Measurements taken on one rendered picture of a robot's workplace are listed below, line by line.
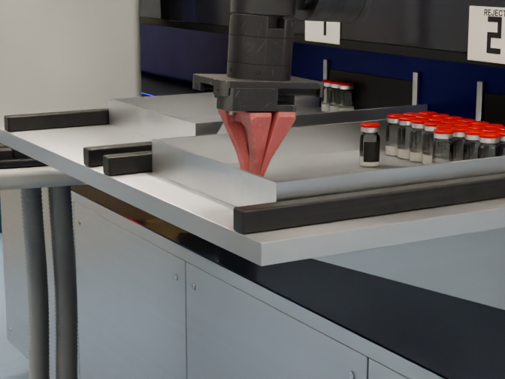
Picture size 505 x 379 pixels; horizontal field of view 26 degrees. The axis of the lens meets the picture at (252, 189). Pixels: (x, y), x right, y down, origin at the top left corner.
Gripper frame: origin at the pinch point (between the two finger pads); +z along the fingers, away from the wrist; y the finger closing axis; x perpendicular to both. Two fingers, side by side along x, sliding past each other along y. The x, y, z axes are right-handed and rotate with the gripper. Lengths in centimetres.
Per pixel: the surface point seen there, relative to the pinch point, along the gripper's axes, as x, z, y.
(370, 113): 28.9, -2.3, 32.3
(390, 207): -8.0, 1.4, 9.7
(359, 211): -8.1, 1.6, 6.4
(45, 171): 66, 11, 2
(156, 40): 113, -6, 39
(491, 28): 8.4, -14.3, 33.2
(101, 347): 126, 60, 35
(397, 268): -2.2, 8.8, 15.4
